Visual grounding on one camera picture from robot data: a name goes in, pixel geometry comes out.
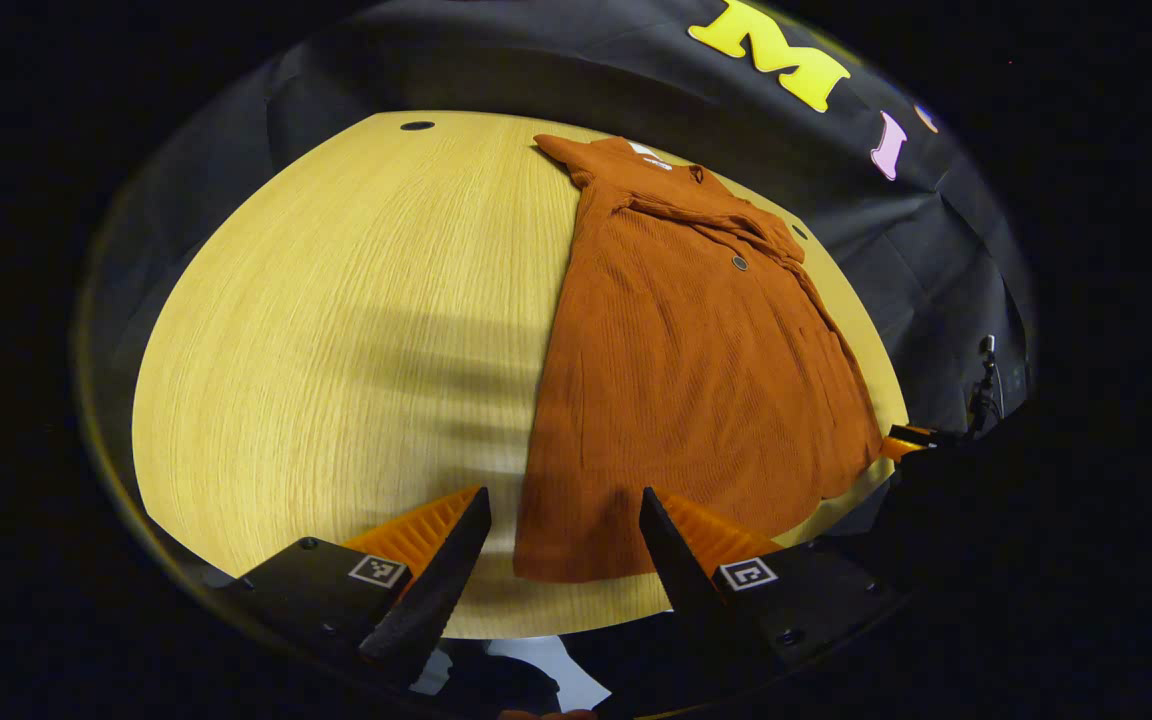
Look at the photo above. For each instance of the black backdrop cloth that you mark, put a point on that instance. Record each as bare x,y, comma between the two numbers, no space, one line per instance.
636,80

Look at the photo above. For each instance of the orange knit garment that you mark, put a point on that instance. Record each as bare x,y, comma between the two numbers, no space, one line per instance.
686,380

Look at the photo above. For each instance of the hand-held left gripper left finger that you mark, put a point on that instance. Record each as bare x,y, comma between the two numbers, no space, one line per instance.
436,590

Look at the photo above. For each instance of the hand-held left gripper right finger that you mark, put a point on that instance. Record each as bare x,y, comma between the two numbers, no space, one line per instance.
681,580

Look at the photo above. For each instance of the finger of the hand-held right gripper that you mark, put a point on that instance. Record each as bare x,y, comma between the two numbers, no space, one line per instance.
906,437

